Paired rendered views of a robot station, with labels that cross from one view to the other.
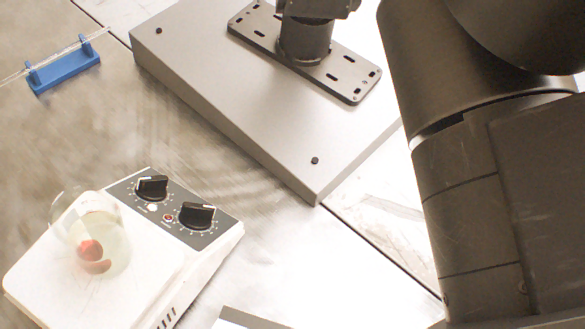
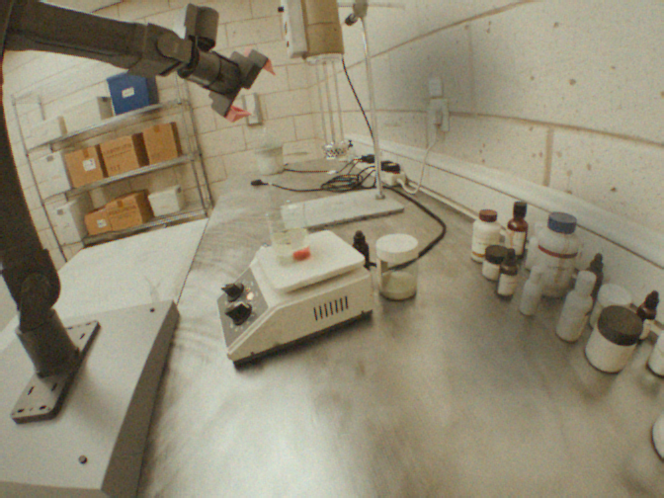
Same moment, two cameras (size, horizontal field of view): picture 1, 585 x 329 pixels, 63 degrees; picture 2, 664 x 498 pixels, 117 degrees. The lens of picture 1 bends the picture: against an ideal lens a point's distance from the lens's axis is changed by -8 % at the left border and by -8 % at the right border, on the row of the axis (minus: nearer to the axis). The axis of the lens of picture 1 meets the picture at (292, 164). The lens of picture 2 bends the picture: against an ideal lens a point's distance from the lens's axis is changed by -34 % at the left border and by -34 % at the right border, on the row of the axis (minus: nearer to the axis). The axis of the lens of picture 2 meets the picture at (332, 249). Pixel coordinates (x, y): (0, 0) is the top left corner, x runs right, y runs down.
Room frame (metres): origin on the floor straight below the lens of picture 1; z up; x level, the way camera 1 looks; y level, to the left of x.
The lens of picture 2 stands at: (0.40, 0.43, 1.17)
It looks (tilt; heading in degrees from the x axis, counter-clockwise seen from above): 26 degrees down; 222
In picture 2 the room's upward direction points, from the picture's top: 8 degrees counter-clockwise
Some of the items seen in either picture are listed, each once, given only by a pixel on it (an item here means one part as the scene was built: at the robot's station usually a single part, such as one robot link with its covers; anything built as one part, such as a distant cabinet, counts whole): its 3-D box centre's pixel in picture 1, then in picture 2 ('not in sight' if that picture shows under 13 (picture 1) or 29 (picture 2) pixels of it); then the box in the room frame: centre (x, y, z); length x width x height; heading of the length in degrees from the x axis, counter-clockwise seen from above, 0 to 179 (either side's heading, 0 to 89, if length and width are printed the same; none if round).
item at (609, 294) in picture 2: not in sight; (610, 309); (0.01, 0.54, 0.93); 0.05 x 0.05 x 0.05
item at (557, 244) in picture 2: not in sight; (555, 253); (-0.06, 0.45, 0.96); 0.06 x 0.06 x 0.11
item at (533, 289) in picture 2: not in sight; (533, 290); (0.02, 0.43, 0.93); 0.03 x 0.03 x 0.07
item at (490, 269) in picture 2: not in sight; (496, 262); (-0.05, 0.36, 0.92); 0.04 x 0.04 x 0.04
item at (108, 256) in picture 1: (97, 234); (287, 231); (0.17, 0.15, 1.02); 0.06 x 0.05 x 0.08; 98
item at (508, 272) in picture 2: not in sight; (508, 271); (-0.01, 0.39, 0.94); 0.03 x 0.03 x 0.07
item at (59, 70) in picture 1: (61, 61); not in sight; (0.45, 0.32, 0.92); 0.10 x 0.03 x 0.04; 137
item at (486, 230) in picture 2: not in sight; (486, 235); (-0.10, 0.33, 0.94); 0.05 x 0.05 x 0.09
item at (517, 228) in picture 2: not in sight; (517, 229); (-0.14, 0.38, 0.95); 0.04 x 0.04 x 0.10
